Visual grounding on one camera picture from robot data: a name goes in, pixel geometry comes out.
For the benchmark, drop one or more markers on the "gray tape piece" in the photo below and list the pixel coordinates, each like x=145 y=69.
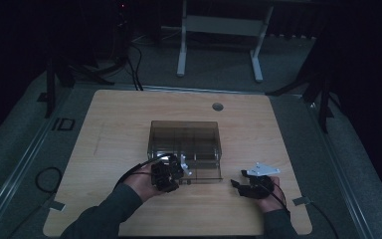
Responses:
x=57 y=205
x=301 y=200

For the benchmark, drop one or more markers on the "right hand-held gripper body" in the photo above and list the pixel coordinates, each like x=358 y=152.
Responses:
x=260 y=186

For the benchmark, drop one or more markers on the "gray table grommet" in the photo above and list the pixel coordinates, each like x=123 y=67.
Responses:
x=217 y=106

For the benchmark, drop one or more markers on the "transparent brown drawer case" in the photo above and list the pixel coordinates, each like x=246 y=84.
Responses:
x=182 y=136

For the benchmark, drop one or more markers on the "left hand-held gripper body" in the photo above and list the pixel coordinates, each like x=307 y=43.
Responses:
x=165 y=174

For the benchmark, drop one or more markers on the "person's right hand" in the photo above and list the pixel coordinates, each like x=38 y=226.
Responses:
x=275 y=200

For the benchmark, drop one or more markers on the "dark computer tower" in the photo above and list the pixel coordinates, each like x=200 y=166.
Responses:
x=122 y=30

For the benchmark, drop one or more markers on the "transparent brown drawer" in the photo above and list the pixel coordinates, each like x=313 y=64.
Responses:
x=205 y=172

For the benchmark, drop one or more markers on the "white desk frame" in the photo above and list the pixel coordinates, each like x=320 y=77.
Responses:
x=224 y=26

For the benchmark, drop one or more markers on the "black metal stand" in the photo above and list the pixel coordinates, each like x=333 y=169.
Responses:
x=324 y=96
x=50 y=89

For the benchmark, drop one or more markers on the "person's left hand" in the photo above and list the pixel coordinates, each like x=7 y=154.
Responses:
x=142 y=184

